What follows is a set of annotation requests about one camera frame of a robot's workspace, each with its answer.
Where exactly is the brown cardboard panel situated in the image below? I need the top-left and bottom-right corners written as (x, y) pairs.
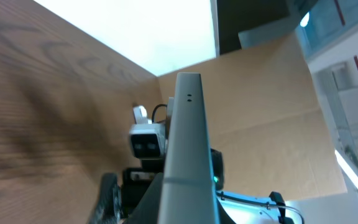
top-left (186, 34), bottom-right (347, 200)

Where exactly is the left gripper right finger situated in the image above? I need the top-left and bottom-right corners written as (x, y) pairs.
top-left (216, 200), bottom-right (236, 224)

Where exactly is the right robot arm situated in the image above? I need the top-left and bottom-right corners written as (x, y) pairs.
top-left (88, 149), bottom-right (305, 224)

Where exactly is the white power strip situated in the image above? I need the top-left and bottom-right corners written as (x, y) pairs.
top-left (133, 105), bottom-right (152, 124)

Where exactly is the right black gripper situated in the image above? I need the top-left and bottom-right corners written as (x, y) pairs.
top-left (88, 159), bottom-right (163, 224)

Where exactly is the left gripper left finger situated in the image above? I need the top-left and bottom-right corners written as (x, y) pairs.
top-left (124, 173), bottom-right (163, 224)

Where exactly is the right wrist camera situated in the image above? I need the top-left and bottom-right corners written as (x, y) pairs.
top-left (129, 123), bottom-right (165, 159)

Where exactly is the black USB charging cable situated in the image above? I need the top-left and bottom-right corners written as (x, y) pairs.
top-left (150, 103), bottom-right (169, 124)

